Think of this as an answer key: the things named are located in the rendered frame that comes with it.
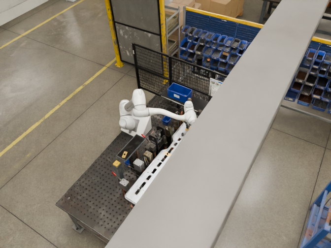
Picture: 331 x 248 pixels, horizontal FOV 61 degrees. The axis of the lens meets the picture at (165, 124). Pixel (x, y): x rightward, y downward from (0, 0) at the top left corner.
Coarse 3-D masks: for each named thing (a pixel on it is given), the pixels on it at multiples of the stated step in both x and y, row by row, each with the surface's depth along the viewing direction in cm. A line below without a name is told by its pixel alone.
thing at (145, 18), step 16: (112, 0) 504; (128, 0) 483; (144, 0) 464; (160, 0) 444; (112, 16) 528; (128, 16) 508; (144, 16) 486; (160, 16) 465; (112, 32) 555; (128, 32) 535; (144, 32) 513; (160, 32) 491; (128, 48) 565; (160, 48) 518; (160, 64) 548
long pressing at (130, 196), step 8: (184, 128) 353; (176, 136) 345; (160, 152) 329; (160, 160) 322; (152, 168) 315; (160, 168) 314; (144, 176) 308; (152, 176) 308; (136, 184) 302; (128, 192) 295; (128, 200) 290; (136, 200) 289
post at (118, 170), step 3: (114, 165) 302; (120, 165) 304; (114, 168) 306; (117, 168) 302; (120, 168) 307; (117, 171) 307; (120, 171) 310; (117, 174) 315; (120, 174) 314; (123, 174) 320; (120, 177) 317; (123, 177) 323; (120, 186) 334
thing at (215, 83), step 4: (212, 80) 350; (216, 80) 347; (212, 84) 355; (216, 84) 351; (220, 84) 347; (212, 88) 359; (216, 88) 355; (208, 92) 368; (212, 92) 364; (212, 96) 369
